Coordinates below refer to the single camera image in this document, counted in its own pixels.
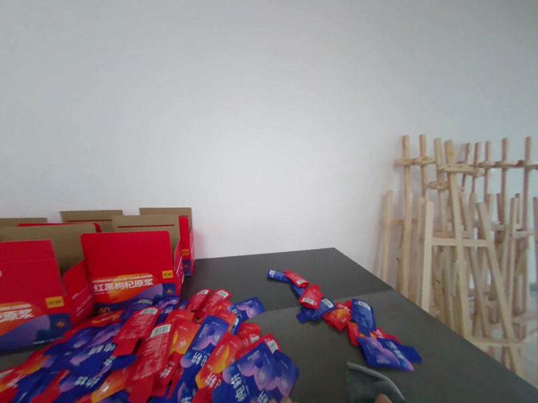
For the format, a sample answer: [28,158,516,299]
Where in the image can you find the small scatter of red blue packets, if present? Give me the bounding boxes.
[255,265,433,376]

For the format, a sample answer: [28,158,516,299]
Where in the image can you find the large pile of red blue packets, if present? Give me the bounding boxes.
[0,256,311,403]

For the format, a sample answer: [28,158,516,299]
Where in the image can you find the stack of wooden easels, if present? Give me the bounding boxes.
[356,111,538,400]

